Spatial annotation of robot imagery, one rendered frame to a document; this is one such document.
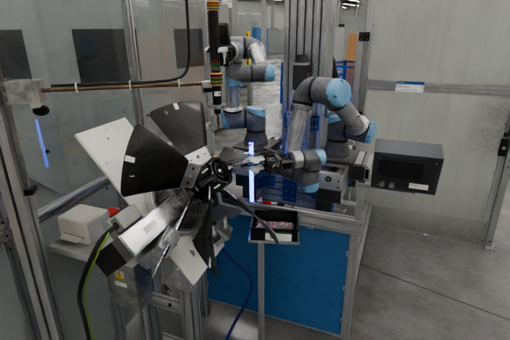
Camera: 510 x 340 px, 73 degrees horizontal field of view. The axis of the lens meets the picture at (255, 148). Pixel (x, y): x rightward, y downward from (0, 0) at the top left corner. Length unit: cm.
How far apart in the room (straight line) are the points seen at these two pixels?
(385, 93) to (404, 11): 61
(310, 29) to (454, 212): 203
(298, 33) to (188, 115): 94
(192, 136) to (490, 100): 231
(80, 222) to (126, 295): 35
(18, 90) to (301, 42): 141
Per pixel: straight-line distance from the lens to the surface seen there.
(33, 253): 153
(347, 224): 172
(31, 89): 131
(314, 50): 205
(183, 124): 138
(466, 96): 303
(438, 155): 154
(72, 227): 165
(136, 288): 155
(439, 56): 296
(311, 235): 181
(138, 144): 112
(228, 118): 202
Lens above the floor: 171
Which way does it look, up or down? 19 degrees down
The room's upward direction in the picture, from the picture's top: straight up
